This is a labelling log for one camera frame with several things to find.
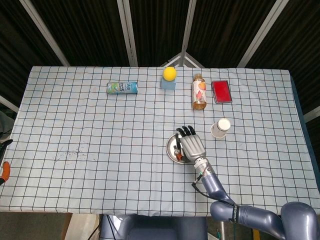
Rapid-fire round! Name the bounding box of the triangular aluminium frame bracket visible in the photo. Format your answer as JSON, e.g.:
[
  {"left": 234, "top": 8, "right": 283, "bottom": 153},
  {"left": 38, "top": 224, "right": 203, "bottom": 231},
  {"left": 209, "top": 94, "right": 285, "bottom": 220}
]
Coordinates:
[{"left": 161, "top": 51, "right": 206, "bottom": 68}]

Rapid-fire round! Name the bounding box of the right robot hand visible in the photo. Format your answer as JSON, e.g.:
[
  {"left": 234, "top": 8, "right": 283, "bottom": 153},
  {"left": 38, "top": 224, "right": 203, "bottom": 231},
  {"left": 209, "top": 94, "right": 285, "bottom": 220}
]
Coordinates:
[{"left": 174, "top": 124, "right": 207, "bottom": 163}]

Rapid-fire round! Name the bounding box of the yellow ball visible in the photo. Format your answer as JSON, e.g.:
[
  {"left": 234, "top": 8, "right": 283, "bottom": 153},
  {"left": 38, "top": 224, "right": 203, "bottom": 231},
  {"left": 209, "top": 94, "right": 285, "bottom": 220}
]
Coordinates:
[{"left": 162, "top": 66, "right": 177, "bottom": 82}]

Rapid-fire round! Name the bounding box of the white paper cup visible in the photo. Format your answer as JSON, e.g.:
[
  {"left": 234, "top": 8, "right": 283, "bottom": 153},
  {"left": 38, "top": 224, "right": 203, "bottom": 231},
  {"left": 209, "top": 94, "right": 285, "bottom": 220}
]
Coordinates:
[{"left": 210, "top": 117, "right": 232, "bottom": 140}]

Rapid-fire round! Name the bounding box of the brown cardboard box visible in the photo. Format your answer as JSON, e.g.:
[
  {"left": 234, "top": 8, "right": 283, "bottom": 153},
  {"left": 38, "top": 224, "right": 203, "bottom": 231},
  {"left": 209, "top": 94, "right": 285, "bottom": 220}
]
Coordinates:
[{"left": 59, "top": 213, "right": 101, "bottom": 240}]

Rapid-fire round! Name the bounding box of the red ink pad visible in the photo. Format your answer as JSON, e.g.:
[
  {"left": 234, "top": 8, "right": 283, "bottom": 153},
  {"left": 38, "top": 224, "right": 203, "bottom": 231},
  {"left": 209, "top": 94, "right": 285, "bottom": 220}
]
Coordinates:
[{"left": 211, "top": 79, "right": 233, "bottom": 105}]

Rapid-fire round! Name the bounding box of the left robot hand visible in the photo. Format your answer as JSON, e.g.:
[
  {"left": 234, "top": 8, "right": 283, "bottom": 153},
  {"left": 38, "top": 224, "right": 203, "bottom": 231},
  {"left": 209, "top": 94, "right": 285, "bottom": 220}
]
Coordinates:
[{"left": 0, "top": 139, "right": 13, "bottom": 186}]

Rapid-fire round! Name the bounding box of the checkered blue tablecloth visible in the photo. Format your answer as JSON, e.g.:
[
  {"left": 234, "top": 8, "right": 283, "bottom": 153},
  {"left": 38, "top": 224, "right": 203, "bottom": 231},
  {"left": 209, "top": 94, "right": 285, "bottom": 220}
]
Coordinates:
[{"left": 0, "top": 65, "right": 318, "bottom": 217}]

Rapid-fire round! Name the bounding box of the light blue drink can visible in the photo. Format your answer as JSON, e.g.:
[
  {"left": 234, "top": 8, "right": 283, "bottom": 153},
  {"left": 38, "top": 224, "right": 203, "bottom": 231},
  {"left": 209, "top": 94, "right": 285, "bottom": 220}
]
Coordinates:
[{"left": 106, "top": 81, "right": 139, "bottom": 95}]

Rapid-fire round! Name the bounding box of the light blue block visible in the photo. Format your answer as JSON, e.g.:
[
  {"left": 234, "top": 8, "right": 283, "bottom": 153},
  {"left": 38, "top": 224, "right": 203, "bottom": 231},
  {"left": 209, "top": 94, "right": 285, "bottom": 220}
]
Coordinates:
[{"left": 160, "top": 76, "right": 177, "bottom": 91}]

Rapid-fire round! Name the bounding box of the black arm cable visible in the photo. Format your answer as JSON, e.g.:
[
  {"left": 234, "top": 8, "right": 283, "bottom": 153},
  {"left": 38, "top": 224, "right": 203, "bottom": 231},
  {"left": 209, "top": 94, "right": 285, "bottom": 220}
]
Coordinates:
[{"left": 191, "top": 172, "right": 236, "bottom": 207}]

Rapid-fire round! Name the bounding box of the white aluminium frame post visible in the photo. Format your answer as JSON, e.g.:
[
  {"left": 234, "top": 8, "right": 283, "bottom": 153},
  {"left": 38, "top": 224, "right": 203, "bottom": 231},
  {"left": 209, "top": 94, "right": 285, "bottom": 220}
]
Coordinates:
[
  {"left": 237, "top": 0, "right": 286, "bottom": 68},
  {"left": 116, "top": 0, "right": 139, "bottom": 67},
  {"left": 179, "top": 0, "right": 197, "bottom": 67},
  {"left": 19, "top": 0, "right": 71, "bottom": 67},
  {"left": 0, "top": 94, "right": 20, "bottom": 113},
  {"left": 303, "top": 106, "right": 320, "bottom": 123}
]

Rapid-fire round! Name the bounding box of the grey robot torso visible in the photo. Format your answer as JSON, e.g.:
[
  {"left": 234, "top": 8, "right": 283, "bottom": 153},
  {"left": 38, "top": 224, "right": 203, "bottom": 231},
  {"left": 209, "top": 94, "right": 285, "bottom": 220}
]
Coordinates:
[{"left": 99, "top": 214, "right": 208, "bottom": 240}]

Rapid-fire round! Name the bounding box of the silver metal bowl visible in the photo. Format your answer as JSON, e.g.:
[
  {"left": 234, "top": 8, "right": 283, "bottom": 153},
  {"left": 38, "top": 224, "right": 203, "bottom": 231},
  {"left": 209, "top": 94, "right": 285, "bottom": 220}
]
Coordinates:
[{"left": 166, "top": 133, "right": 198, "bottom": 165}]

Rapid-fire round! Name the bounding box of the tea bottle with label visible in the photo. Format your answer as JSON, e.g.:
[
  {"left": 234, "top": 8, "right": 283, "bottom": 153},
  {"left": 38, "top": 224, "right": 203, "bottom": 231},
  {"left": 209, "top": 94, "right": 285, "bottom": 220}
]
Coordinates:
[{"left": 191, "top": 73, "right": 208, "bottom": 111}]

